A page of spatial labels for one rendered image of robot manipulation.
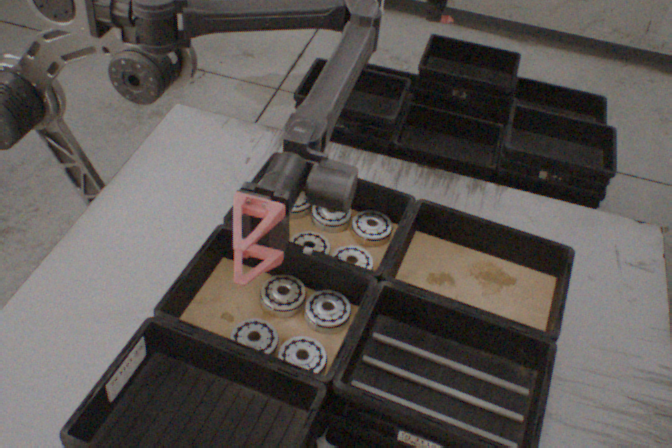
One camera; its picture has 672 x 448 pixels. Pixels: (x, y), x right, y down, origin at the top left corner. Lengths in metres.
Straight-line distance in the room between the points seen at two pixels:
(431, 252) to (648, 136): 2.42
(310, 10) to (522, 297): 0.86
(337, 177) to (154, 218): 1.12
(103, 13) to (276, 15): 0.32
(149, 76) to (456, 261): 0.87
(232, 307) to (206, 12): 0.67
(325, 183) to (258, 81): 2.88
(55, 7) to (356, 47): 0.57
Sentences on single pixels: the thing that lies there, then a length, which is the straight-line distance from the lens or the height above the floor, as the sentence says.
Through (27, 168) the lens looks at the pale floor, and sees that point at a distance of 3.38.
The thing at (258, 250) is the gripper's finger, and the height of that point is 1.42.
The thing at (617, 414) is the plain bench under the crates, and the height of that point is 0.70.
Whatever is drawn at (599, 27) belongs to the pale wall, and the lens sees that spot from 4.59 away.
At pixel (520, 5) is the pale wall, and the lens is 4.54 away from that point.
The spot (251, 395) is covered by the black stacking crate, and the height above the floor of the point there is 0.83.
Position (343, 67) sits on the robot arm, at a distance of 1.20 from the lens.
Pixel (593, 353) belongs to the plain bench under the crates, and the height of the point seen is 0.70.
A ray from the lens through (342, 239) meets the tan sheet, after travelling 1.79.
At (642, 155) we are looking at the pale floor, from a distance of 3.90.
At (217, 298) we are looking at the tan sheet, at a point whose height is 0.83.
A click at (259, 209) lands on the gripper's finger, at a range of 0.89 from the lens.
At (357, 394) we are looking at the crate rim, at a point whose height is 0.93.
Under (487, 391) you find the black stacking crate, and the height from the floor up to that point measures 0.83.
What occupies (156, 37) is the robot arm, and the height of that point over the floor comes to 1.44.
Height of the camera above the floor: 2.11
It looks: 42 degrees down
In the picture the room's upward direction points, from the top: 7 degrees clockwise
